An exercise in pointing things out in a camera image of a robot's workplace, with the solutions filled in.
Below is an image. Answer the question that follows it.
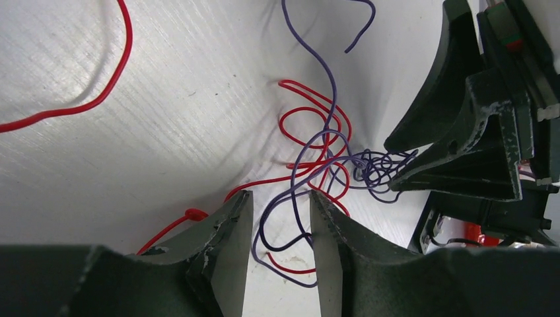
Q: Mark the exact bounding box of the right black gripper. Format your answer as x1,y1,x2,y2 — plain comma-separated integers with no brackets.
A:
384,0,559,252

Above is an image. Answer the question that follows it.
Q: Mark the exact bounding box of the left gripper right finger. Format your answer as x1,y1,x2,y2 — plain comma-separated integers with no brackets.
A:
310,191,559,316

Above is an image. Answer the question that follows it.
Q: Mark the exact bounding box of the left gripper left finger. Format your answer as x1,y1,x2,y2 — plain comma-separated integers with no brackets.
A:
1,190,254,316

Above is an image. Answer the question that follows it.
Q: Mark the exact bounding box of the red thin wire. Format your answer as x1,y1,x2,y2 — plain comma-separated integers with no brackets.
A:
0,0,353,275

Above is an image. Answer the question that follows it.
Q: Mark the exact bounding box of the blue purple thin wire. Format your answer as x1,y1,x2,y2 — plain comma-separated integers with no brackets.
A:
251,0,420,289

